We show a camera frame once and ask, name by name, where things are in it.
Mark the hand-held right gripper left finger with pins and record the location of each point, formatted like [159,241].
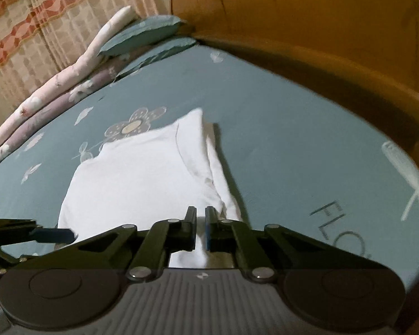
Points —
[194,230]

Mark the pink floral quilt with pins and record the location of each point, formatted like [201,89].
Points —
[56,83]

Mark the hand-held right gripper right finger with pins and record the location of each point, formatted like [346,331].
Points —
[208,232]

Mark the patterned orange beige curtain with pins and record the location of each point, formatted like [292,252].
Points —
[56,14]

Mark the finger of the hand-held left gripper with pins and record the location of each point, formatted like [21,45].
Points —
[52,236]
[7,261]

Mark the blue floral bed sheet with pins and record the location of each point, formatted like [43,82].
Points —
[282,129]

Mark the white printed long-sleeve shirt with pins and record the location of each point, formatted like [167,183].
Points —
[143,167]

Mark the wooden headboard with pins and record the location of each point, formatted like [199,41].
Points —
[300,7]

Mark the teal pillow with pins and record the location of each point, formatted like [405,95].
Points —
[160,52]
[143,33]

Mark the purple floral quilt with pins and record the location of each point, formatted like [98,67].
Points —
[56,108]

